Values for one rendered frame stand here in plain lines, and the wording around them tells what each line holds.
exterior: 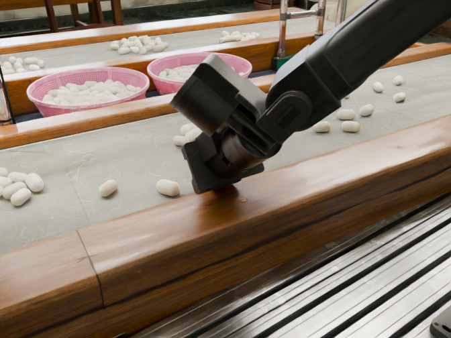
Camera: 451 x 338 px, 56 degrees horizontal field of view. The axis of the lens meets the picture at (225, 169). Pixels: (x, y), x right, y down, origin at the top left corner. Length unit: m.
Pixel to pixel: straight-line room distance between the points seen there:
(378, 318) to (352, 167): 0.22
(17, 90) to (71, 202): 0.55
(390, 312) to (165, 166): 0.39
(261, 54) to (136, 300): 1.01
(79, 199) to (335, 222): 0.37
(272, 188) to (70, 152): 0.37
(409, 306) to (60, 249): 0.43
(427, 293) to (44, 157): 0.62
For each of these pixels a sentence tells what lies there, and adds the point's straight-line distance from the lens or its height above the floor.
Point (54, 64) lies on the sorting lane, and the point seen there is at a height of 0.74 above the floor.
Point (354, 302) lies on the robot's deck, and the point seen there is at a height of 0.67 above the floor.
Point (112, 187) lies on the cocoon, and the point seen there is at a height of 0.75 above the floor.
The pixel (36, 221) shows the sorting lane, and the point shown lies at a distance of 0.62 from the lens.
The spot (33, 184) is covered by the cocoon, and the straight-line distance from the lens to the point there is 0.67.
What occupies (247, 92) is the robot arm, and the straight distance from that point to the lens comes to 0.46.
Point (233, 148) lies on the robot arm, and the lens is 0.47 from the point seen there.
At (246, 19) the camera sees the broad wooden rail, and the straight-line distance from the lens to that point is 1.75.
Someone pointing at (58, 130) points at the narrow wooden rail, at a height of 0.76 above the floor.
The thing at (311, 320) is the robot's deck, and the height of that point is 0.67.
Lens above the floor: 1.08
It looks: 30 degrees down
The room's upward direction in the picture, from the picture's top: straight up
